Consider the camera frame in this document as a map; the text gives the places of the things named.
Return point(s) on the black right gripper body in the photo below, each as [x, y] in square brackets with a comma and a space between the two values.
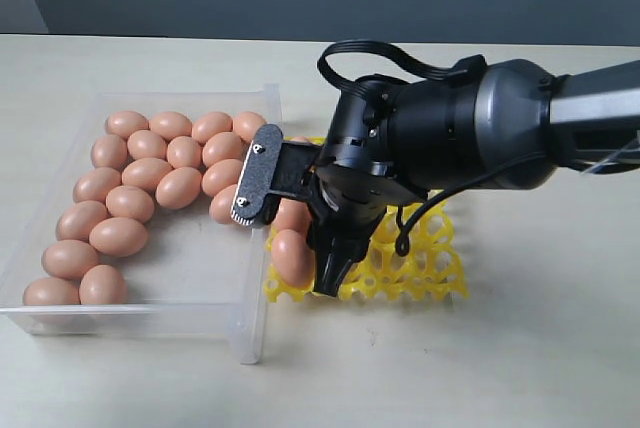
[347, 207]

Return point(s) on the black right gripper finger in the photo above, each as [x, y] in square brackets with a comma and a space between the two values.
[334, 259]

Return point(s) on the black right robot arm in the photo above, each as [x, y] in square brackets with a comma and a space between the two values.
[508, 126]

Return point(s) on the yellow plastic egg tray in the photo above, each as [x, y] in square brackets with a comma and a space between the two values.
[432, 270]

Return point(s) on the clear plastic bin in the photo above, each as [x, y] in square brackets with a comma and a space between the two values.
[194, 279]

